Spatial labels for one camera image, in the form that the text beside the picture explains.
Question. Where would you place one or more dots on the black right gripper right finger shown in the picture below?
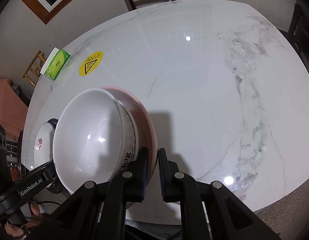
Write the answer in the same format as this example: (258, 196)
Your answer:
(177, 186)

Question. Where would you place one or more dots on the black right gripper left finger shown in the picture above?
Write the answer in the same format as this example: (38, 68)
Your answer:
(127, 187)

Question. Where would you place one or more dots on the white ceramic bowl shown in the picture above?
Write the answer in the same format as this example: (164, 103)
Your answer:
(96, 137)

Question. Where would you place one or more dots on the person's left hand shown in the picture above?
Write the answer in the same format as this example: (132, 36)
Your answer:
(21, 232)

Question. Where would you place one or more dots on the white plate with pink flower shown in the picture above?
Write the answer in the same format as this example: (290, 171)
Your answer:
(43, 144)

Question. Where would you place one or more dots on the orange cloth covered furniture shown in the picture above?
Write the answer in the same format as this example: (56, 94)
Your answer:
(12, 111)

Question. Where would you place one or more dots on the dark patterned bowl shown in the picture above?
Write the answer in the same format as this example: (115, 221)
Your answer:
(53, 122)

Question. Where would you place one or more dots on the yellow round warning sticker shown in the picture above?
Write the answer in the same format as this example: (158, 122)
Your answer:
(90, 63)

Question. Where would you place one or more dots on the light wooden chair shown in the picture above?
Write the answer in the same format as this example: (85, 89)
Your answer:
(33, 71)

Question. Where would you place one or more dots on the green tissue pack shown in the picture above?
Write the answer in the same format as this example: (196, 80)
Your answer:
(54, 63)

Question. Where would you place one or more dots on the dark wooden chair right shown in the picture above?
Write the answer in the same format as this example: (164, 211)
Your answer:
(298, 34)

